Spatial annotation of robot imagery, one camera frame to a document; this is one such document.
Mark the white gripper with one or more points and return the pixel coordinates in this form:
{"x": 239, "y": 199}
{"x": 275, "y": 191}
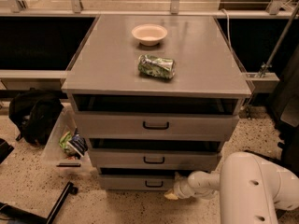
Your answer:
{"x": 181, "y": 190}

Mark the grey bottom drawer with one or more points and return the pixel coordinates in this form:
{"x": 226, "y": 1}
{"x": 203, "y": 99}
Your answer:
{"x": 136, "y": 182}

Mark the grey drawer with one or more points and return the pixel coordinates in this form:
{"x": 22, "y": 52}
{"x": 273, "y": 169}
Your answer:
{"x": 156, "y": 126}
{"x": 154, "y": 159}
{"x": 136, "y": 182}

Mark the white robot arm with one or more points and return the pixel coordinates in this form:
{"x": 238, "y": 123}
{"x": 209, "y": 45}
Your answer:
{"x": 252, "y": 189}

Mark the grey middle drawer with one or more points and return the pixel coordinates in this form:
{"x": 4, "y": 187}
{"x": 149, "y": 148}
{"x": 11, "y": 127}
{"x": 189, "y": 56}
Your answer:
{"x": 154, "y": 159}

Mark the grey top drawer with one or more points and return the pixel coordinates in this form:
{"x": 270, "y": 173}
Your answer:
{"x": 156, "y": 126}

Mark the grey drawer cabinet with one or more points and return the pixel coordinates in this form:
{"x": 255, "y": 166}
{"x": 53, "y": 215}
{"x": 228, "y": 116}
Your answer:
{"x": 207, "y": 80}

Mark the dark blue snack bag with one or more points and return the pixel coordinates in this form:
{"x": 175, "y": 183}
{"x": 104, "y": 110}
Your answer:
{"x": 78, "y": 143}

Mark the clear plastic bin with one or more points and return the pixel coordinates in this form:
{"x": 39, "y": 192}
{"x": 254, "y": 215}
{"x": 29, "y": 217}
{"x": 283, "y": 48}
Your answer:
{"x": 54, "y": 156}

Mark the green snack bag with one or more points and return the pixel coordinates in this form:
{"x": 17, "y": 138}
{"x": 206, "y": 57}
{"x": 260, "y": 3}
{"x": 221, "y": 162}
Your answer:
{"x": 63, "y": 143}

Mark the green chip bag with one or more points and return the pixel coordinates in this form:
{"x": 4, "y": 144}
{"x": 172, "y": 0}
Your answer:
{"x": 156, "y": 67}

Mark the black office chair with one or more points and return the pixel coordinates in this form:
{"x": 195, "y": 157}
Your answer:
{"x": 284, "y": 104}

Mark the black backpack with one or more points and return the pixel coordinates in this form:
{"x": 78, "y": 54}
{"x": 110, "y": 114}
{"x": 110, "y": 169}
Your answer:
{"x": 35, "y": 113}

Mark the white bowl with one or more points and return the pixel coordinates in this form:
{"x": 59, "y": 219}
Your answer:
{"x": 149, "y": 34}

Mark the metal diagonal rod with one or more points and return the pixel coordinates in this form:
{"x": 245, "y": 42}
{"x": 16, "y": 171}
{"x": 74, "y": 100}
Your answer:
{"x": 268, "y": 64}

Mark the black stand base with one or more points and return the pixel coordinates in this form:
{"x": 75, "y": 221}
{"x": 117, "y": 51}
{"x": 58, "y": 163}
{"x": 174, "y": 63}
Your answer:
{"x": 27, "y": 216}

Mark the black object at left edge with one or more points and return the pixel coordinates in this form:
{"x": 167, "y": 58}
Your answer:
{"x": 5, "y": 149}

